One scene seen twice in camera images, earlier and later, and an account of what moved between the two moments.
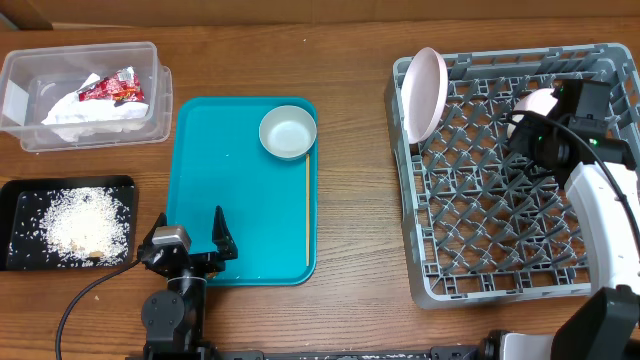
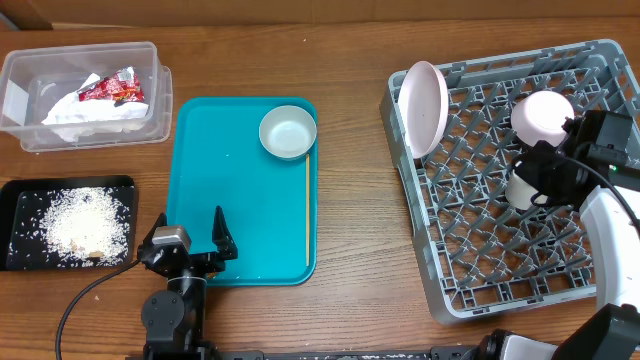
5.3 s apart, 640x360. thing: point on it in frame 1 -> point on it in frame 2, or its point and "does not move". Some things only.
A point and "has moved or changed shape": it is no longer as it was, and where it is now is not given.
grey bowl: x=287 y=132 does not move
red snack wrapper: x=121 y=86 does not move
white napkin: x=75 y=118 does not move
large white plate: x=424 y=93 has moved or changed shape
